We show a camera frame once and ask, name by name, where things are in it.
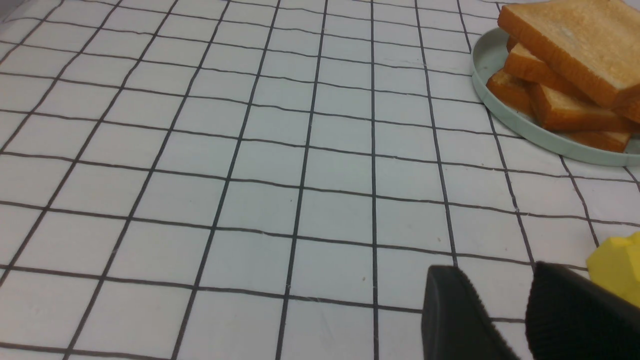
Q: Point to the yellow foam cube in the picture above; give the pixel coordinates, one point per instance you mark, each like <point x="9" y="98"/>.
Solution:
<point x="615" y="266"/>

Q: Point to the white grid-pattern tablecloth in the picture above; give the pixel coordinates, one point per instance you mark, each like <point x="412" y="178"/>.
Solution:
<point x="268" y="180"/>

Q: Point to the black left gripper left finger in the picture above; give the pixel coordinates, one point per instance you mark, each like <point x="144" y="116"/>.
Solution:
<point x="455" y="324"/>

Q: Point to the light green bread plate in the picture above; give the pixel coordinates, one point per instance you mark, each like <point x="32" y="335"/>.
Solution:
<point x="488" y="55"/>

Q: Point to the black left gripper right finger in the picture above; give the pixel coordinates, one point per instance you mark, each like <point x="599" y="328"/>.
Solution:
<point x="568" y="317"/>

